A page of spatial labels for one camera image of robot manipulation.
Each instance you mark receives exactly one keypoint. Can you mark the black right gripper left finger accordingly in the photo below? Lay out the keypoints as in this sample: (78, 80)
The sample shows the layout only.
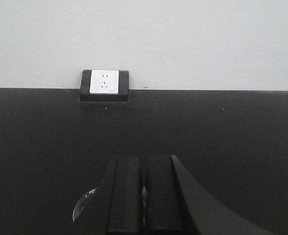
(119, 196)

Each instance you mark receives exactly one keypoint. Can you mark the black socket mounting box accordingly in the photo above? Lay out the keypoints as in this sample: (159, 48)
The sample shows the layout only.
(123, 92)

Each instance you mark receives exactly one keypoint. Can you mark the white wall power socket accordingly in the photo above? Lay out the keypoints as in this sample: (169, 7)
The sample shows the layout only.
(104, 82)

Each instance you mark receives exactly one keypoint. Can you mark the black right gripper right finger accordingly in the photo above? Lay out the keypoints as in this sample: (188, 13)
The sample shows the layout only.
(178, 205)

